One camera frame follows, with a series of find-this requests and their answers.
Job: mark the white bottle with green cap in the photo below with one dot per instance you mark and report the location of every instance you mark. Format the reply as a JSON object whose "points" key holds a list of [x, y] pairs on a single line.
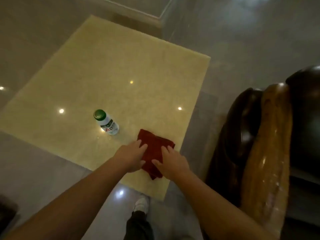
{"points": [[108, 123]]}

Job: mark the red cleaning cloth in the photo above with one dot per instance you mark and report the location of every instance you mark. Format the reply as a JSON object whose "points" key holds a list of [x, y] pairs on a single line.
{"points": [[155, 147]]}

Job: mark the person's left hand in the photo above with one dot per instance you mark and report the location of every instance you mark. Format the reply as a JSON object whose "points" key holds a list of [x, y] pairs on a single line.
{"points": [[130, 157]]}

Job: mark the person's right forearm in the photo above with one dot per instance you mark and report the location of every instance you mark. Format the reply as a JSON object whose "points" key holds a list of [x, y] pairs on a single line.
{"points": [[220, 212]]}

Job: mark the dark leather sofa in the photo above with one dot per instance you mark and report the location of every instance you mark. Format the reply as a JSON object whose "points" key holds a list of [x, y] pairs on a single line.
{"points": [[305, 122]]}

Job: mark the person's right hand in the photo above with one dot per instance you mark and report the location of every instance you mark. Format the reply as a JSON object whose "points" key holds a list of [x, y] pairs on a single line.
{"points": [[172, 164]]}

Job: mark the white shoe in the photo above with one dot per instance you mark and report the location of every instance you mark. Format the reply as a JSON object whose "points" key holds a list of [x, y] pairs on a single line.
{"points": [[142, 203]]}

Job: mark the wooden sofa armrest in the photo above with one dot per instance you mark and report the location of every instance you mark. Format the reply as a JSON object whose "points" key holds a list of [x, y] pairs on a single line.
{"points": [[270, 152]]}

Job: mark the black trouser leg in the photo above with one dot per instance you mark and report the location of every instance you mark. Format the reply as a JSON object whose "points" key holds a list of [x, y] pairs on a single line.
{"points": [[137, 227]]}

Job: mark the person's left forearm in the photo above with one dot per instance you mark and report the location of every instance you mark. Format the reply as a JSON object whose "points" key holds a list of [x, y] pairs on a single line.
{"points": [[75, 202]]}

